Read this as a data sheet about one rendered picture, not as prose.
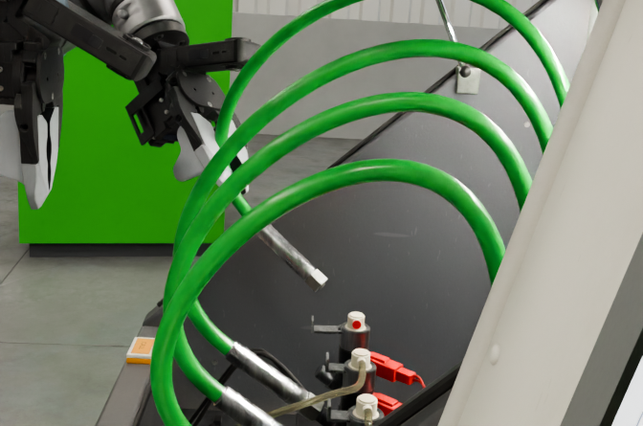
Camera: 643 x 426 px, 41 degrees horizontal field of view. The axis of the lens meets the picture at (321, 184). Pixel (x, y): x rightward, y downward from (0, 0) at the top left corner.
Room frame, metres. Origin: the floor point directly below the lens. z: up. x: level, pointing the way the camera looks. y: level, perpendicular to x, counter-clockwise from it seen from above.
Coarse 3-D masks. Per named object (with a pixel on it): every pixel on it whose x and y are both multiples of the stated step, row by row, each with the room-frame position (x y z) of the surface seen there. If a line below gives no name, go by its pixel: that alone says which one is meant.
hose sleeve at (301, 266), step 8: (264, 232) 0.86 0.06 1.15; (272, 232) 0.86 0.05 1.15; (264, 240) 0.86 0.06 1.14; (272, 240) 0.86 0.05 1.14; (280, 240) 0.86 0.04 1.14; (272, 248) 0.86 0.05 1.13; (280, 248) 0.85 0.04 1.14; (288, 248) 0.85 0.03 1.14; (280, 256) 0.85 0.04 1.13; (288, 256) 0.85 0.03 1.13; (296, 256) 0.85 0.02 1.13; (288, 264) 0.85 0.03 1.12; (296, 264) 0.85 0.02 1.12; (304, 264) 0.85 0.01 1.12; (296, 272) 0.85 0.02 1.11; (304, 272) 0.84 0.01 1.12; (312, 272) 0.84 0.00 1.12
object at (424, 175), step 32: (384, 160) 0.51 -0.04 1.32; (288, 192) 0.50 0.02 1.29; (320, 192) 0.50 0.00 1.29; (448, 192) 0.50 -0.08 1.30; (256, 224) 0.50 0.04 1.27; (480, 224) 0.50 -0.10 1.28; (224, 256) 0.50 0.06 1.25; (192, 288) 0.50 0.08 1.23; (160, 352) 0.50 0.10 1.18; (160, 384) 0.50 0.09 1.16
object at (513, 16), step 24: (336, 0) 0.84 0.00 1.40; (360, 0) 0.83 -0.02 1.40; (480, 0) 0.79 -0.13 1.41; (504, 0) 0.79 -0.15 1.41; (288, 24) 0.86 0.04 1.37; (528, 24) 0.78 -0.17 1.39; (264, 48) 0.87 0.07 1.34; (240, 72) 0.88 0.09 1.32; (552, 72) 0.76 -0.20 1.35; (240, 96) 0.88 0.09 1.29; (240, 192) 0.88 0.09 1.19
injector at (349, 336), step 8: (344, 328) 0.74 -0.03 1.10; (368, 328) 0.75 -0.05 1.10; (344, 336) 0.74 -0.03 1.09; (352, 336) 0.74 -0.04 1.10; (360, 336) 0.74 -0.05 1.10; (368, 336) 0.74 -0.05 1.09; (344, 344) 0.74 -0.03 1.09; (352, 344) 0.74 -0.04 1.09; (360, 344) 0.74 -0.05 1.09; (368, 344) 0.75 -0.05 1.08; (344, 352) 0.74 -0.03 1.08; (344, 360) 0.74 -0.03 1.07; (320, 368) 0.75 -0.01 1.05; (320, 376) 0.74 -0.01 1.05; (328, 376) 0.74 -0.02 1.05; (336, 376) 0.75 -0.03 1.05; (328, 384) 0.74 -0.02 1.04; (336, 384) 0.74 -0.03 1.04
